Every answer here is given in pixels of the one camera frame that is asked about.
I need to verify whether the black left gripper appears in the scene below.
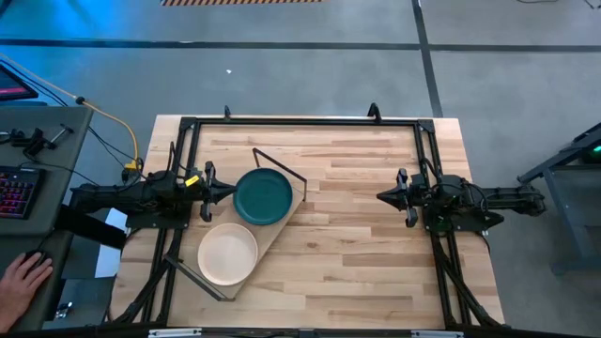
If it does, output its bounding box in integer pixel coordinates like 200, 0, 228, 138
186, 161, 238, 223

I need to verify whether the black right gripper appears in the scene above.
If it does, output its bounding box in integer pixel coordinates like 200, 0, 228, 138
376, 167, 426, 229

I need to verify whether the dark green plate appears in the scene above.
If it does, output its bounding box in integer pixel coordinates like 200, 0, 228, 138
232, 167, 294, 226

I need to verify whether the pale pink plate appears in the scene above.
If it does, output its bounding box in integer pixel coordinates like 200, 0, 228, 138
197, 223, 259, 287

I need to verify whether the black dish rack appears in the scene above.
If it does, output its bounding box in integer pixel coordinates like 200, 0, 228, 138
110, 115, 506, 330

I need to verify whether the white paper sheet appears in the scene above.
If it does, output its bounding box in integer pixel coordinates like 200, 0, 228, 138
94, 206, 129, 279

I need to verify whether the black flat bar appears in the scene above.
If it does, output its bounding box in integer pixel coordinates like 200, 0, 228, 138
54, 204, 128, 251

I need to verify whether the dark side table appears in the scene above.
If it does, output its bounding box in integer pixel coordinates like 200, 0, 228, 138
516, 122, 601, 276

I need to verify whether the grey desk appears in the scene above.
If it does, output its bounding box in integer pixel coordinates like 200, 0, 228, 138
0, 105, 95, 332

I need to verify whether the black clamp tool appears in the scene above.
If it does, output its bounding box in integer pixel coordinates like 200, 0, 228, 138
8, 123, 75, 159

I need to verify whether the black computer mouse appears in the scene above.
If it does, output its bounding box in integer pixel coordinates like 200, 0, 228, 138
23, 248, 50, 271

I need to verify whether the backlit black keyboard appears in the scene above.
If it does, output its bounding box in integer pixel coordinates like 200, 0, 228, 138
0, 164, 47, 220

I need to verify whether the person's hand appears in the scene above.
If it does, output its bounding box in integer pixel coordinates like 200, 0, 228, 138
0, 252, 54, 332

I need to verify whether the computer monitor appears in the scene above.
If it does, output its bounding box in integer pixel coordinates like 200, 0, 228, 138
0, 63, 39, 102

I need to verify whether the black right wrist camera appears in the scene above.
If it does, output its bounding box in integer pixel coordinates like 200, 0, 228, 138
408, 174, 426, 199

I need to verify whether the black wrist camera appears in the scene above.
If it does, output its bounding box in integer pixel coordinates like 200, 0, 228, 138
180, 174, 205, 202
408, 174, 426, 199

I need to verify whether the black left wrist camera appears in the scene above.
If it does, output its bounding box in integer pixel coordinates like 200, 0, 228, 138
180, 174, 205, 202

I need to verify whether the yellow cable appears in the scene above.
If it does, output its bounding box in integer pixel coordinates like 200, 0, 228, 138
0, 52, 143, 171

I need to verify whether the thin black cable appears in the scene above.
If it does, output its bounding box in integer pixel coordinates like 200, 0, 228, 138
0, 59, 138, 163

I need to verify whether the silver metal bracket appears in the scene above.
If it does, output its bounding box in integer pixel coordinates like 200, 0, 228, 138
410, 330, 465, 338
147, 328, 203, 338

